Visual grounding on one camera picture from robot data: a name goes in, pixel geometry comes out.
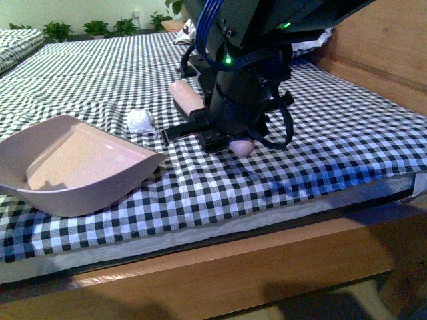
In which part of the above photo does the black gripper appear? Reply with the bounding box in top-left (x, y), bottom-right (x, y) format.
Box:
top-left (161, 71), bottom-right (295, 154)

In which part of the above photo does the hand brush with beige handle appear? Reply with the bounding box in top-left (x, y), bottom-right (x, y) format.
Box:
top-left (168, 81), bottom-right (254, 157)

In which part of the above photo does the beige plastic dustpan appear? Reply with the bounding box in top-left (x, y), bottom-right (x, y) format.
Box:
top-left (1, 115), bottom-right (166, 217)

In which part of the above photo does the crumpled white paper trash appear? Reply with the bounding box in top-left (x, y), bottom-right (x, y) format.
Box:
top-left (126, 109), bottom-right (157, 135)

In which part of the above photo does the black white checkered bedsheet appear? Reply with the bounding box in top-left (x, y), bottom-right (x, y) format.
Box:
top-left (1, 33), bottom-right (426, 263)

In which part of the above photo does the green potted plants row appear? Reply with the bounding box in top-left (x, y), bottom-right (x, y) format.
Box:
top-left (8, 0), bottom-right (187, 43)

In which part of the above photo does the grey mattress edge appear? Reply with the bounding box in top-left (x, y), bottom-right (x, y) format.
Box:
top-left (1, 171), bottom-right (426, 284)

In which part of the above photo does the checkered pillow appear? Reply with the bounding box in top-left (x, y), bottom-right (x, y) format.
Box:
top-left (1, 29), bottom-right (45, 74)

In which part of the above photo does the wooden bed frame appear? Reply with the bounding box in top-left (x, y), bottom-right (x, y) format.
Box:
top-left (1, 1), bottom-right (426, 319)

